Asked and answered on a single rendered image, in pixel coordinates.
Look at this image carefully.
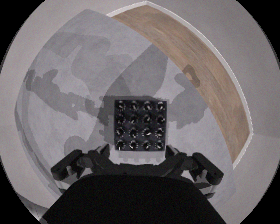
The black knob box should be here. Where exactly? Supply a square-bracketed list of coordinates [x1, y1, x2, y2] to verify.
[114, 100, 167, 152]

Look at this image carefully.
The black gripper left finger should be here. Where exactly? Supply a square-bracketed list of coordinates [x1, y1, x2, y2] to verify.
[50, 143, 125, 194]

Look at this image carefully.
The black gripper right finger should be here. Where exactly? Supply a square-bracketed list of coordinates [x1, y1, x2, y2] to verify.
[147, 145, 224, 199]

